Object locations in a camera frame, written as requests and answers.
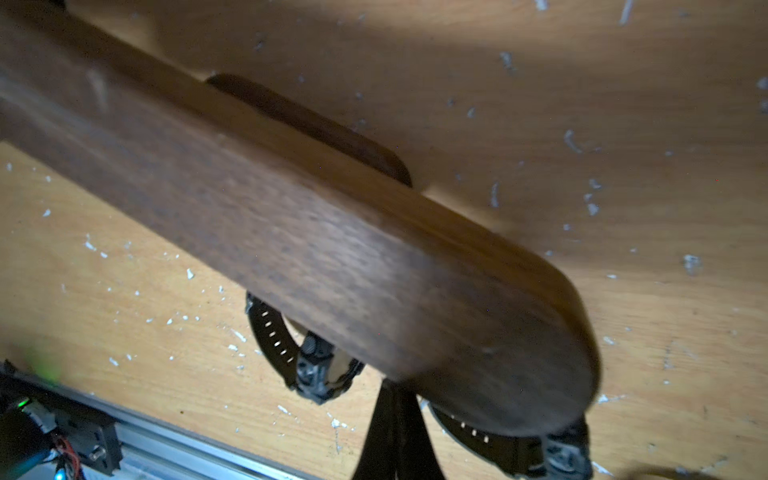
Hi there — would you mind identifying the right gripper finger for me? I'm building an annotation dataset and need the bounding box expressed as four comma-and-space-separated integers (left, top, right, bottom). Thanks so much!
352, 379, 444, 480

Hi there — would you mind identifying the wooden watch stand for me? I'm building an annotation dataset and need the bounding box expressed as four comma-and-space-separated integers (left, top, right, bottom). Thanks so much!
1, 1, 600, 436

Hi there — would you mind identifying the chunky black watch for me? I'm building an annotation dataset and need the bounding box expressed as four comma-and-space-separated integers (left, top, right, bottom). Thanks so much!
245, 292, 365, 405

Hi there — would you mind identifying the black watch with strap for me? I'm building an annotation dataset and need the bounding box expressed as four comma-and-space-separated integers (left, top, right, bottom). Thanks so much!
430, 405, 593, 480

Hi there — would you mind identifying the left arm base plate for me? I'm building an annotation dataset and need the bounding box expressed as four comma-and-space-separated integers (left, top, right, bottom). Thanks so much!
1, 361, 123, 479

